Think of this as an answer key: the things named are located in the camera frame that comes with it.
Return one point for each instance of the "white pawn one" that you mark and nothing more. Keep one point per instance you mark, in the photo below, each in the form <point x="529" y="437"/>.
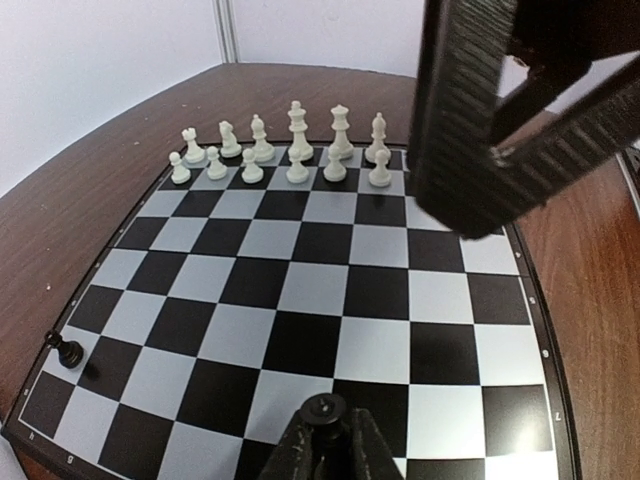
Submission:
<point x="180" y="173"/>

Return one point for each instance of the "white pawn three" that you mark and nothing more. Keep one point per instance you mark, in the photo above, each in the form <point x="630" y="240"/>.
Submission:
<point x="252" y="172"/>

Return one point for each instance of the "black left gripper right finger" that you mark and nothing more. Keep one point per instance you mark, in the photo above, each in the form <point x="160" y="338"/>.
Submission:
<point x="370" y="458"/>

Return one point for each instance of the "white pawn two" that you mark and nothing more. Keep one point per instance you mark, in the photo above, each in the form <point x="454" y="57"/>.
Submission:
<point x="217" y="170"/>

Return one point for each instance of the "white bishop near side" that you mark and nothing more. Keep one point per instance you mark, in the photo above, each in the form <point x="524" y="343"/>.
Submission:
<point x="378" y="136"/>

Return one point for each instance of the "white knight far side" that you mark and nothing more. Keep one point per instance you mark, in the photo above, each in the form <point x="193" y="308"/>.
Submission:
<point x="230" y="147"/>

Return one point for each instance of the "black pawn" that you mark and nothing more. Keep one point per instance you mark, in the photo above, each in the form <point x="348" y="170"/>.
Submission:
<point x="70" y="353"/>

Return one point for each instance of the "black and grey chessboard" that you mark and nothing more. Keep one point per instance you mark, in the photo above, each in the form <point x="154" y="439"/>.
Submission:
<point x="219" y="307"/>

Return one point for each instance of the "white king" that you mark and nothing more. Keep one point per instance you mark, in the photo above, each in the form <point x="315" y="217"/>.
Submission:
<point x="298" y="128"/>

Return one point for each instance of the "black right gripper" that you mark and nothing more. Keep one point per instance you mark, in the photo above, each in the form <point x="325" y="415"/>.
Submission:
<point x="463" y="44"/>

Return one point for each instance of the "white pawn four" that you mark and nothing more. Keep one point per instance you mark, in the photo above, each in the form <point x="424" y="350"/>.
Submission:
<point x="297" y="173"/>

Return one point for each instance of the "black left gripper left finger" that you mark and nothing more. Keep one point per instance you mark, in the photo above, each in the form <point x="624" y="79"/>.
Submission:
<point x="295" y="456"/>

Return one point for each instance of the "white bishop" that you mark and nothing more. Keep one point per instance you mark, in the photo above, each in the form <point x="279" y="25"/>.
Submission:
<point x="378" y="136"/>
<point x="262" y="149"/>

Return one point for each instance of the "white bishop far side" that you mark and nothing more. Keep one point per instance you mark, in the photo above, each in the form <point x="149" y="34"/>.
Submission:
<point x="262" y="149"/>

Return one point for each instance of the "left aluminium frame post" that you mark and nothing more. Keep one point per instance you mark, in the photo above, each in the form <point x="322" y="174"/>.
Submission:
<point x="225" y="21"/>

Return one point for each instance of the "white pawn five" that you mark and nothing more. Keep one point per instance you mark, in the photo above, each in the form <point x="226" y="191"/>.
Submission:
<point x="334" y="171"/>

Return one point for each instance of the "white pawn six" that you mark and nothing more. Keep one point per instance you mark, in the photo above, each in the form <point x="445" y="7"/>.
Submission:
<point x="380" y="176"/>

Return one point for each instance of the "white rook far corner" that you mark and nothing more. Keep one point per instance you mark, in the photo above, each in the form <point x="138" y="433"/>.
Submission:
<point x="194" y="153"/>

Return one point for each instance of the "black piece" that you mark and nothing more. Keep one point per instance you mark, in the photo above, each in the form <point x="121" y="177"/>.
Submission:
<point x="325" y="413"/>

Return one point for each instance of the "white queen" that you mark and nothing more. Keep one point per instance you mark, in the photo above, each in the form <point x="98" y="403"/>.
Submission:
<point x="340" y="126"/>

